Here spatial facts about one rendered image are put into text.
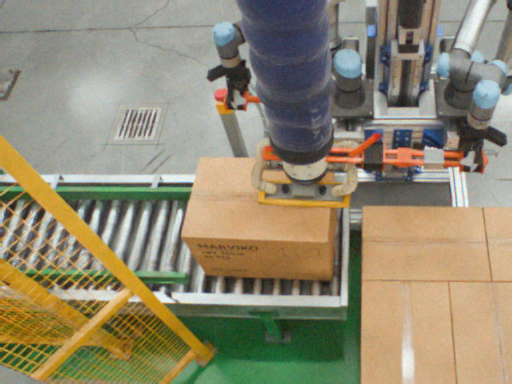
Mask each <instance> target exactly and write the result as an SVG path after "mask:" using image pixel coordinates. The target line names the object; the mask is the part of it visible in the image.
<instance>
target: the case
mask: <svg viewBox="0 0 512 384"><path fill-rule="evenodd" d="M257 161H258V160H257V158H219V157H199V161H198V165H197V169H196V174H195V178H194V182H193V186H192V190H191V194H190V198H189V203H188V207H187V212H186V216H185V220H184V224H183V228H182V232H181V239H182V240H183V242H184V243H185V245H186V246H187V248H188V249H189V251H190V252H191V254H192V255H193V257H194V258H195V260H196V261H197V263H198V264H199V266H200V267H201V269H202V270H203V272H204V273H205V275H212V276H237V277H262V278H286V279H310V280H332V274H334V258H335V243H336V227H337V211H338V208H329V206H306V205H283V204H260V203H259V195H260V190H259V189H258V190H257V189H256V187H254V186H253V183H252V180H251V179H252V177H251V176H252V171H253V167H254V165H255V164H256V162H257ZM262 180H283V181H291V180H290V179H289V178H288V177H287V176H286V174H285V172H284V171H271V170H264V171H263V175H262Z"/></svg>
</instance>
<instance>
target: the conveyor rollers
mask: <svg viewBox="0 0 512 384"><path fill-rule="evenodd" d="M12 201H13V200H3V203H4V204H5V205H7V207H9V208H11V206H12V204H13V202H12ZM91 201H92V199H81V202H80V204H79V207H78V210H77V214H78V215H79V216H80V217H81V218H82V219H83V220H84V221H85V219H86V216H87V213H88V210H89V207H90V204H91ZM139 201H140V199H129V203H128V206H127V210H126V214H125V218H124V221H123V225H122V228H121V232H120V235H119V239H118V242H117V246H116V249H115V253H114V254H115V255H116V256H117V257H118V258H119V259H120V260H121V261H122V262H123V260H124V256H125V253H126V249H127V246H128V242H129V238H130V235H131V231H132V227H133V224H134V220H135V216H136V213H137V208H138V204H139ZM171 201H172V200H161V204H160V209H159V217H158V221H157V225H156V229H155V233H154V238H153V242H152V246H151V250H150V254H149V258H148V262H147V266H146V270H145V271H156V270H157V266H158V262H159V257H160V253H161V249H162V244H163V240H164V232H165V227H166V223H167V219H168V215H169V210H170V205H171ZM10 202H12V203H11V204H10V205H8V204H9V203H10ZM29 202H30V200H18V203H17V205H16V206H15V209H14V211H13V212H15V213H16V212H17V211H19V210H20V209H21V208H22V207H24V206H25V205H27V206H28V204H29ZM106 202H107V199H98V200H97V203H96V206H95V209H94V212H93V215H92V218H91V221H90V224H89V227H90V228H91V229H92V230H93V231H94V232H95V233H96V234H98V230H99V227H100V226H99V224H100V221H101V218H102V214H103V211H104V208H105V205H106ZM122 203H123V199H113V201H112V204H111V208H110V211H109V214H108V217H107V221H106V224H105V227H104V230H103V234H102V237H101V240H102V241H103V242H104V243H105V245H106V246H107V247H108V248H110V245H111V241H112V238H113V234H114V231H115V228H116V224H117V221H118V217H119V214H120V210H121V206H122ZM155 203H156V200H146V201H145V205H144V210H143V214H142V217H141V221H140V225H139V229H138V232H137V236H136V240H135V244H134V247H133V251H132V255H131V259H130V262H129V266H128V268H129V269H130V270H131V271H138V270H139V267H140V263H141V259H142V255H143V251H144V247H145V243H146V239H147V235H148V231H149V227H150V223H151V219H152V215H153V211H154V207H155ZM187 204H188V200H178V203H177V209H176V213H175V217H174V222H173V226H172V231H171V235H170V240H169V244H168V247H169V248H168V253H167V257H166V262H165V266H164V270H163V272H174V270H175V265H176V261H177V259H176V256H177V251H178V247H179V242H180V237H181V232H182V228H183V223H184V219H185V214H186V209H187ZM5 205H3V204H2V205H1V206H0V210H1V209H2V208H4V207H5ZM27 206H26V207H24V208H23V209H22V210H20V211H19V212H18V213H17V215H18V216H19V217H21V218H23V215H24V213H25V210H26V208H27ZM41 206H42V205H41V204H38V203H37V202H36V201H35V200H34V201H33V205H32V207H31V209H30V212H29V214H28V217H29V216H30V215H32V214H33V212H34V211H36V210H37V209H38V208H39V207H41ZM7 207H6V208H4V209H3V210H2V211H0V222H1V223H2V224H3V223H4V222H5V221H6V220H7V215H8V213H9V209H8V208H7ZM41 208H42V207H41ZM41 208H40V209H39V210H38V211H36V212H35V213H34V214H33V215H32V216H31V217H30V218H28V217H27V218H28V219H27V220H26V222H27V223H28V224H29V225H30V226H31V227H34V225H35V223H36V221H37V218H38V216H39V213H40V211H41ZM48 214H49V212H48V211H47V210H45V213H44V216H43V218H44V217H45V216H47V215H48ZM18 216H16V215H14V216H13V217H11V218H10V221H9V223H8V225H7V228H8V229H9V230H10V231H11V230H12V229H14V228H15V227H16V226H18V225H19V224H20V223H21V219H20V218H19V217H18ZM43 218H42V219H43ZM53 219H54V216H52V215H51V214H50V215H48V216H47V217H46V218H45V219H43V220H42V221H41V223H40V226H39V228H38V231H37V232H38V233H39V234H41V233H42V232H43V231H44V230H46V229H47V228H48V227H49V226H50V225H52V222H53ZM30 226H28V225H27V224H26V223H25V224H24V227H23V229H22V232H21V234H20V237H21V236H23V235H24V234H25V233H26V232H28V231H29V230H30V229H31V227H30ZM18 227H19V226H18ZM18 227H17V228H16V229H14V230H13V231H12V232H13V233H14V234H15V235H16V232H17V230H18ZM62 228H63V225H62V224H61V223H60V222H59V221H58V222H57V225H56V228H55V231H54V233H53V236H54V235H55V234H56V233H58V232H59V231H60V230H61V229H62ZM49 230H50V228H49V229H47V230H46V231H45V232H44V233H42V234H41V236H42V237H44V238H45V239H46V238H47V235H48V233H49ZM10 231H8V230H6V232H5V235H4V237H5V236H6V235H7V233H9V232H10ZM33 231H34V230H33V229H32V230H31V231H29V232H28V233H27V234H26V235H24V236H23V237H22V238H21V239H22V240H23V241H25V242H26V243H27V244H29V241H30V239H31V236H32V234H33ZM64 232H65V228H64V229H63V230H62V231H60V232H59V233H58V234H57V235H56V236H54V237H53V236H52V237H53V238H52V239H51V242H50V243H51V244H52V245H53V246H54V247H55V246H56V245H57V244H59V243H60V242H61V241H62V240H63V237H64ZM14 234H12V233H9V234H8V235H7V237H5V238H4V239H3V240H2V242H1V244H3V245H4V246H5V247H7V248H8V247H9V246H10V245H11V244H12V242H13V240H14V237H15V235H14ZM69 234H70V233H69ZM342 234H343V208H338V211H337V227H336V243H335V258H334V274H332V280H330V284H329V296H341V271H342ZM37 236H38V234H36V236H35V238H36V237H37ZM41 236H39V237H37V238H36V239H35V241H34V244H33V247H32V248H34V249H35V250H37V249H38V248H39V247H40V246H42V245H43V244H44V243H45V241H46V240H44V239H43V238H42V237H41ZM20 237H19V238H20ZM75 240H76V238H75V237H74V236H73V235H72V234H70V235H69V236H68V239H67V242H66V245H65V247H66V248H67V247H68V246H69V245H70V244H72V243H73V242H74V241H75ZM23 241H21V240H18V241H17V244H16V246H15V249H14V251H13V253H14V254H17V253H18V252H19V251H21V250H22V249H23V248H24V247H26V246H27V244H25V243H24V242H23ZM61 243H62V242H61ZM61 243H60V244H59V245H58V246H57V247H56V248H57V249H58V250H59V249H60V246H61ZM77 243H78V240H77V241H76V242H74V243H73V244H72V245H71V246H70V247H68V248H67V249H66V248H65V249H66V251H65V252H64V253H63V254H64V255H65V256H66V257H67V258H68V257H69V256H70V255H72V254H73V253H74V252H75V249H76V246H77ZM1 244H0V254H1V253H2V252H4V251H5V250H6V248H5V247H3V246H2V245H1ZM52 245H50V244H49V247H48V250H47V252H46V254H47V253H48V252H49V251H50V250H51V249H53V248H54V247H53V246H52ZM43 246H44V245H43ZM43 246H42V247H41V248H40V249H39V250H37V252H38V253H39V254H41V251H42V249H43ZM8 249H10V248H8ZM26 249H27V247H26V248H25V249H24V250H22V251H21V252H20V253H19V254H17V256H18V257H20V258H21V259H23V257H24V254H25V252H26ZM58 250H56V249H55V248H54V249H53V250H52V251H51V252H49V253H48V254H47V255H46V256H45V258H46V259H47V260H48V261H49V262H51V261H52V260H54V259H55V258H56V257H57V254H58V252H59V251H58ZM88 251H89V250H88V249H87V248H86V247H85V246H83V247H82V249H81V252H80V255H79V258H78V260H79V259H80V258H81V257H82V256H83V255H84V254H85V253H87V252H88ZM34 252H35V251H34V250H33V249H31V252H30V254H29V256H30V255H32V254H33V253H34ZM8 254H9V250H7V251H6V252H4V253H3V254H2V255H1V256H0V257H1V258H2V259H4V260H5V261H6V259H7V257H8ZM14 254H12V256H11V258H12V257H13V256H14ZM39 254H37V253H35V254H33V255H32V256H31V257H30V258H29V259H27V263H28V264H30V265H31V266H33V265H34V264H36V263H37V262H38V260H39V257H40V255H39ZM64 255H63V256H62V259H61V262H60V265H61V264H62V263H63V262H64V261H66V260H67V258H66V257H65V256H64ZM73 255H74V254H73ZM73 255H72V256H71V257H70V258H69V260H70V261H72V258H73ZM90 256H91V252H90V251H89V252H88V253H87V254H86V255H85V256H84V257H82V258H81V259H80V260H79V261H78V262H77V264H76V266H77V267H79V268H81V267H82V266H84V265H85V264H86V263H87V262H88V261H89V259H90ZM18 257H16V256H15V257H14V258H13V259H11V260H10V265H12V266H13V267H15V268H16V267H17V266H18V265H20V264H21V262H22V260H21V259H19V258H18ZM55 260H56V259H55ZM55 260H54V261H53V262H52V264H53V265H54V263H55ZM69 260H67V261H66V262H65V263H64V264H62V265H61V266H60V265H59V266H60V267H59V269H69V267H70V264H71V262H70V261H69ZM193 260H194V257H193V255H192V254H191V252H190V251H189V249H188V248H187V246H186V247H185V252H184V257H183V262H182V266H183V267H182V271H181V272H186V273H187V275H188V276H189V277H190V279H191V276H192V272H191V270H192V265H193ZM48 261H46V260H45V259H44V261H43V263H42V266H41V269H43V268H44V267H45V266H46V265H48V264H49V262H48ZM28 264H26V265H25V267H24V268H31V266H29V265H28ZM52 264H49V265H48V266H47V267H46V268H45V269H53V265H52ZM37 265H38V263H37V264H36V265H35V266H34V268H37ZM87 265H88V263H87V264H86V265H85V266H84V267H83V268H82V269H87ZM77 267H75V269H78V268H77ZM198 275H199V279H198V284H197V289H196V293H207V289H208V283H209V277H210V276H209V275H205V273H204V272H203V270H202V269H201V267H200V268H199V273H198ZM283 279H284V278H273V283H272V293H271V295H282V290H283ZM227 280H228V276H217V282H216V288H215V293H216V294H225V293H226V286H227ZM264 282H265V278H262V277H254V285H253V293H252V294H263V291H264ZM245 284H246V277H237V276H236V279H235V286H234V293H233V294H244V292H245ZM189 286H190V284H179V286H178V291H177V293H188V291H189ZM301 291H302V279H292V283H291V295H301ZM320 294H321V280H311V283H310V295H317V297H318V296H320Z"/></svg>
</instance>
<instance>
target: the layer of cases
mask: <svg viewBox="0 0 512 384"><path fill-rule="evenodd" d="M360 384H512V207H486V206H483V207H481V206H362V303H361V355H360Z"/></svg>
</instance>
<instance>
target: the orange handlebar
mask: <svg viewBox="0 0 512 384"><path fill-rule="evenodd" d="M246 101H247V103H261V102H260V100H259V99H258V97H257V96H247V98H246ZM261 104H262V103H261ZM353 150H355V148H331V150H330V152H329V153H346V154H347V153H348V154H350V153H351V152H352V151H353ZM268 152H274V151H273V149H272V147H271V146H266V147H264V148H263V150H262V157H263V158H264V159H265V160H279V161H282V160H280V159H279V158H278V157H277V156H276V155H273V154H267V153H268ZM443 153H444V157H445V158H459V157H460V152H445V151H443ZM385 155H387V156H397V159H389V158H385V164H391V165H397V167H411V165H419V166H424V160H418V159H411V156H416V157H423V155H424V151H415V150H411V149H409V148H397V150H385ZM361 160H362V158H360V157H331V156H327V157H326V159H325V162H335V163H361ZM443 166H446V167H460V161H446V160H444V165H443Z"/></svg>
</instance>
